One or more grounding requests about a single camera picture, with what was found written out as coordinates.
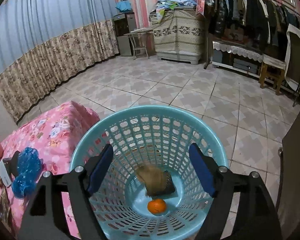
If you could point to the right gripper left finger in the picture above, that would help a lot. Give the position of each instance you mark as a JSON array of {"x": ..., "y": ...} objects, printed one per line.
[{"x": 45, "y": 218}]

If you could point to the blue and floral curtain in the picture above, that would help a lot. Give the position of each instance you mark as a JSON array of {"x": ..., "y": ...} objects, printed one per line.
[{"x": 45, "y": 42}]

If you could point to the whole orange in basket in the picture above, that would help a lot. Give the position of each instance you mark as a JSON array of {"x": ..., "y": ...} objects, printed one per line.
[{"x": 157, "y": 206}]

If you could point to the black wallet case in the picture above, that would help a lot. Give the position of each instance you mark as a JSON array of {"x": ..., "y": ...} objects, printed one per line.
[{"x": 11, "y": 164}]

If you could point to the teal plastic laundry basket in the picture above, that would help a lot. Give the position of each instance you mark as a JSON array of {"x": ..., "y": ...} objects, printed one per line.
[{"x": 159, "y": 136}]

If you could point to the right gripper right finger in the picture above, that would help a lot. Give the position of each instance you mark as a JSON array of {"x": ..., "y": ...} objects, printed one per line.
[{"x": 256, "y": 215}]

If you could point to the white card box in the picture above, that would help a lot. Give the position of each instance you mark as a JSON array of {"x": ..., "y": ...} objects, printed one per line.
[{"x": 5, "y": 172}]

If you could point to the blue plastic bag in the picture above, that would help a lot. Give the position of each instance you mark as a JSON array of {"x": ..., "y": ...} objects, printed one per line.
[{"x": 29, "y": 168}]

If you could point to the chest with patterned cover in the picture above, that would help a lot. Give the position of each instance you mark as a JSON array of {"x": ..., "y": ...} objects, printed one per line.
[{"x": 181, "y": 35}]

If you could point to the grey water dispenser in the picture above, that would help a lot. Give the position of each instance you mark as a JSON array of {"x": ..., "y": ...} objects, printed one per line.
[{"x": 124, "y": 23}]

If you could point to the wooden stool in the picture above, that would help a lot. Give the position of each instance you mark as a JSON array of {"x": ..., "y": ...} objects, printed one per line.
[{"x": 273, "y": 69}]

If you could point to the blue bag on dispenser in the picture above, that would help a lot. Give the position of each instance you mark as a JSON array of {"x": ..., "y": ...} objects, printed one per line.
[{"x": 124, "y": 6}]

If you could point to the clothes rack with garments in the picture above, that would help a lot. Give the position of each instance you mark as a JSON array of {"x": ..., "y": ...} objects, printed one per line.
[{"x": 260, "y": 24}]

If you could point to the pink floral tablecloth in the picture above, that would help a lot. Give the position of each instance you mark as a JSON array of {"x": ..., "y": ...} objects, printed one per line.
[{"x": 55, "y": 135}]

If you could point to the pile of folded bedding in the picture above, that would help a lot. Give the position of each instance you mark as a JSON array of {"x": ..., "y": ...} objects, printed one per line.
[{"x": 171, "y": 4}]

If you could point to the low shelf with lace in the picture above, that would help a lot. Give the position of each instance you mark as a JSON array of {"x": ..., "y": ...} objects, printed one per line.
[{"x": 237, "y": 57}]

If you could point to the small folding table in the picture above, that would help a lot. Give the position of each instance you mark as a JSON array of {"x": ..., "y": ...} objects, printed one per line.
[{"x": 138, "y": 40}]

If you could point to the brown paper trash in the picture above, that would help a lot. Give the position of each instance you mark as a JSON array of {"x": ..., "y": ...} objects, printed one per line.
[{"x": 156, "y": 181}]

